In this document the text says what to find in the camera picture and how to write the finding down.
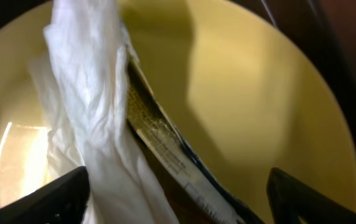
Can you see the brown serving tray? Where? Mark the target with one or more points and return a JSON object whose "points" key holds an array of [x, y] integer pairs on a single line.
{"points": [[324, 31]]}

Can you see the white napkin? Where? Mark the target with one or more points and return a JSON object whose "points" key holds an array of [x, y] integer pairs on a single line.
{"points": [[83, 87]]}

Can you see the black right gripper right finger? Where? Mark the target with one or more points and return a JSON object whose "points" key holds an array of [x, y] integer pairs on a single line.
{"points": [[291, 201]]}

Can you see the yellow plate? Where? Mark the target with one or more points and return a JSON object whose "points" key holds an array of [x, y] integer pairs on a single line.
{"points": [[240, 92]]}

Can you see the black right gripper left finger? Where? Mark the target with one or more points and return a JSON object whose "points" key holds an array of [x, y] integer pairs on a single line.
{"points": [[63, 200]]}

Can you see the green chopstick wrapper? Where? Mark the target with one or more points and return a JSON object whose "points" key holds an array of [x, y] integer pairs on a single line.
{"points": [[160, 135]]}

